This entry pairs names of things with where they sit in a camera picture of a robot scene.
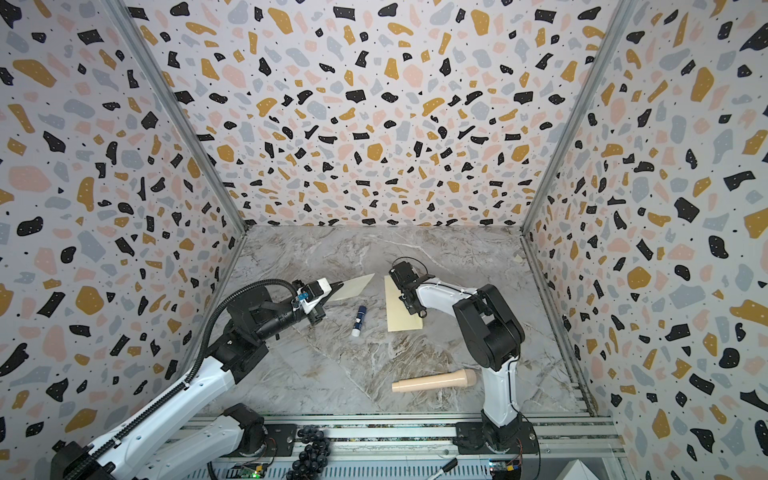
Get pale yellow letter paper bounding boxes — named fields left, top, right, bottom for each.
left=385, top=275, right=423, bottom=332

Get cream paper envelope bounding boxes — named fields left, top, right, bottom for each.
left=329, top=273, right=375, bottom=302

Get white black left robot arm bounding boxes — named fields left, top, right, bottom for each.
left=50, top=278, right=343, bottom=479

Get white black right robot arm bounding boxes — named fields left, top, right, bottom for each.
left=389, top=260, right=525, bottom=452

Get blue white glue stick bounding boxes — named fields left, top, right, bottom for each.
left=351, top=305, right=367, bottom=338

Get beige toy microphone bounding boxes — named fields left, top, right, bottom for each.
left=391, top=369, right=477, bottom=393

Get black bead cluster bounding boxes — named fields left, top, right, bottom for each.
left=284, top=426, right=331, bottom=480

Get black marker pen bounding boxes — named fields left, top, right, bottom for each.
left=427, top=458, right=458, bottom=480

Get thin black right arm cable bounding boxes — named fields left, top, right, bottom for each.
left=503, top=359, right=542, bottom=480

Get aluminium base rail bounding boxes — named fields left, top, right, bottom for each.
left=187, top=412, right=634, bottom=479

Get aluminium corner post left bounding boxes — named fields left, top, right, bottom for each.
left=98, top=0, right=248, bottom=236

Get aluminium corner post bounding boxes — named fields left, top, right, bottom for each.
left=98, top=0, right=248, bottom=236
left=519, top=0, right=638, bottom=236

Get black corrugated cable conduit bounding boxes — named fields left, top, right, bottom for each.
left=59, top=278, right=299, bottom=480

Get aluminium corner post right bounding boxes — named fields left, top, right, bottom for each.
left=519, top=0, right=638, bottom=236

